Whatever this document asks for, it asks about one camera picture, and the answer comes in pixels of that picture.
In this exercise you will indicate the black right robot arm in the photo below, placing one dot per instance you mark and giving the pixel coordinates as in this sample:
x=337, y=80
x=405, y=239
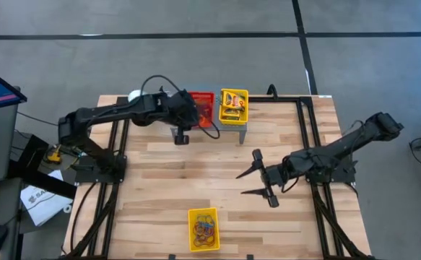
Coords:
x=340, y=146

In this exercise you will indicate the red rubber band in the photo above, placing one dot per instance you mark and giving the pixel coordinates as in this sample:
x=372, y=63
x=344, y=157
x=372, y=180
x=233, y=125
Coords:
x=199, y=234

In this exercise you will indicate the yellow black tool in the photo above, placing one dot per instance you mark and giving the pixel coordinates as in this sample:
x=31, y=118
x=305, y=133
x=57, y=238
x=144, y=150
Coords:
x=55, y=157

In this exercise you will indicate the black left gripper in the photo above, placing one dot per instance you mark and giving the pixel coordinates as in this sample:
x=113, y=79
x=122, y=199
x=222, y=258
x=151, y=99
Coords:
x=183, y=108

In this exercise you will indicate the black stand base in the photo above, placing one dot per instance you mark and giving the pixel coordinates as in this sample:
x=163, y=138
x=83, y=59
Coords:
x=33, y=177

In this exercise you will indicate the grey perforated metal shelf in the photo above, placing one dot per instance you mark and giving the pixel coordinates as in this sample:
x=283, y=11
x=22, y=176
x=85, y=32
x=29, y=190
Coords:
x=232, y=130

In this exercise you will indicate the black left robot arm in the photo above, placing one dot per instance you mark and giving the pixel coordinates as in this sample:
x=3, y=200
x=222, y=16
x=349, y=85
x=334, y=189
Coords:
x=105, y=113

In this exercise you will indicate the blue rubber band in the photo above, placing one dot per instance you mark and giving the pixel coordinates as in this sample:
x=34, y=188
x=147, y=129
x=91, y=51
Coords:
x=206, y=225

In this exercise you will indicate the black table edge clamp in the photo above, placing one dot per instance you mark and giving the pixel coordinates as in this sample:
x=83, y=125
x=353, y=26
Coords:
x=272, y=91
x=172, y=257
x=250, y=257
x=161, y=89

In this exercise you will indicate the orange coil wristband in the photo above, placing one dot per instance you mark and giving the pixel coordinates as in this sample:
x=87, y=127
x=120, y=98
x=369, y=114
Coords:
x=207, y=121

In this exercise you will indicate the yellow rubber band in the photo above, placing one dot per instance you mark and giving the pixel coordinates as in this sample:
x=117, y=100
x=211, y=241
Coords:
x=210, y=217

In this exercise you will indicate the black aluminium table frame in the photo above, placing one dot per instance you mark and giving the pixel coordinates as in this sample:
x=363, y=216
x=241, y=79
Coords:
x=286, y=98

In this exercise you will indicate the white printed paper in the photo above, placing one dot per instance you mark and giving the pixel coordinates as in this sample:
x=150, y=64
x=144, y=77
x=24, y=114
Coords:
x=44, y=209

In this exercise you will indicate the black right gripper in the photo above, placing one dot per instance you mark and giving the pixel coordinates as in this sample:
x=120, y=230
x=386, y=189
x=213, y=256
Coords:
x=275, y=176

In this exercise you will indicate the white sticker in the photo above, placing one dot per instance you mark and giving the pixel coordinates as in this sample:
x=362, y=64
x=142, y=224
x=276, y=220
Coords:
x=325, y=96

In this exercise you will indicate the yellow plastic basket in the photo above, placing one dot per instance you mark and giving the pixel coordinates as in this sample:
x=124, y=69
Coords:
x=192, y=212
x=233, y=123

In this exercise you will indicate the red plastic basket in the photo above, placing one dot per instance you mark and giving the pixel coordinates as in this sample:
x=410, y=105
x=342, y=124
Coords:
x=204, y=99

